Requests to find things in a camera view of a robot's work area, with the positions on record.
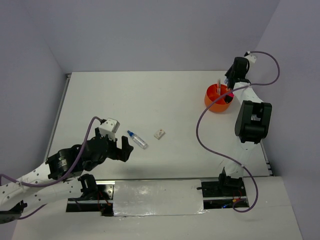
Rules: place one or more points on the orange slim highlighter pen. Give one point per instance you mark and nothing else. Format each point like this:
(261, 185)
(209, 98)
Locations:
(218, 87)

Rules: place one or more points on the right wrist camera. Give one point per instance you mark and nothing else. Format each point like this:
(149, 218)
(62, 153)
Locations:
(250, 57)

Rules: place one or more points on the clear tube with blue cap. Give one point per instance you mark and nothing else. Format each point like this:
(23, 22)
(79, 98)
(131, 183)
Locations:
(139, 141)

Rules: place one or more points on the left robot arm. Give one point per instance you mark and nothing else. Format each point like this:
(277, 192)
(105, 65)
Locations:
(64, 175)

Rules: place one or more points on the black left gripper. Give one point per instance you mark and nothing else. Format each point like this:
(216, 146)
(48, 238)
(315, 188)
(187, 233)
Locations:
(123, 154)

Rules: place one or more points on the aluminium table edge rail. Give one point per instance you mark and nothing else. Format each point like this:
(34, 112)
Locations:
(57, 116)

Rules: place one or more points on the pink and black highlighter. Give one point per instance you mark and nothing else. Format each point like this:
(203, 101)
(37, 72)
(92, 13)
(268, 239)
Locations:
(229, 98)

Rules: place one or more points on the white staples box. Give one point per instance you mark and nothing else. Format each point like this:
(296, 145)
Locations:
(159, 134)

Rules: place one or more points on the orange round organizer container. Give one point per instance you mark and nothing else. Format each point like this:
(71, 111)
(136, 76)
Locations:
(211, 95)

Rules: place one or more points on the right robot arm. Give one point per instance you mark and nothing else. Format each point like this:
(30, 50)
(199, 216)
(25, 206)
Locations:
(251, 126)

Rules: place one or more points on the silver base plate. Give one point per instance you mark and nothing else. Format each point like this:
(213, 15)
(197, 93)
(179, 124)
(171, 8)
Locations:
(144, 198)

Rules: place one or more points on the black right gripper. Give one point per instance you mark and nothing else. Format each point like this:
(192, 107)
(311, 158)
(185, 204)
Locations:
(228, 74)

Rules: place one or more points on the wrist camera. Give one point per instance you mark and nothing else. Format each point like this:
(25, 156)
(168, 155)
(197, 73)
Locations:
(250, 57)
(109, 128)

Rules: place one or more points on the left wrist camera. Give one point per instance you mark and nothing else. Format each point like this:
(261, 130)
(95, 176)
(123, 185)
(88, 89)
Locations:
(109, 128)

